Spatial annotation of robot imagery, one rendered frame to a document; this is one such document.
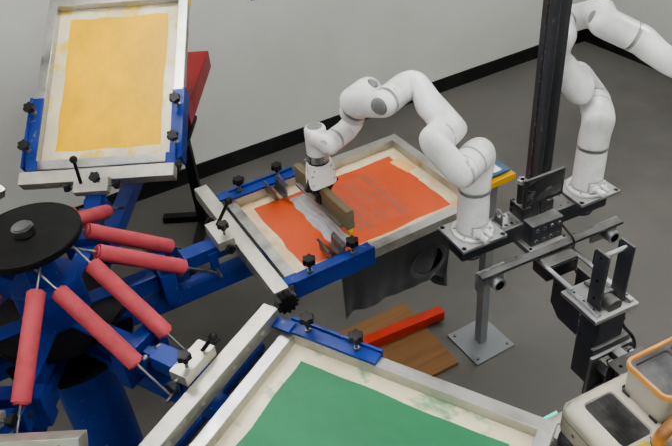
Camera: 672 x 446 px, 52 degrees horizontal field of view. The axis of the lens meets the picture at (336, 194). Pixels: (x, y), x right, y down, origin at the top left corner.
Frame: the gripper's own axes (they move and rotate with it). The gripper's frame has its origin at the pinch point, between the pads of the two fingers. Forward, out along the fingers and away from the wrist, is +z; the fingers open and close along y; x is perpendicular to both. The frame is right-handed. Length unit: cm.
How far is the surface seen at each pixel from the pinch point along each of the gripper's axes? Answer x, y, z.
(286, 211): 12.4, -9.6, 9.7
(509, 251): 30, 122, 106
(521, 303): -3, 100, 106
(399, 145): 21, 47, 7
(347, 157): 26.0, 25.4, 6.4
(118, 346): -34, -82, -5
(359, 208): -2.1, 13.3, 10.0
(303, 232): -2.4, -10.4, 9.9
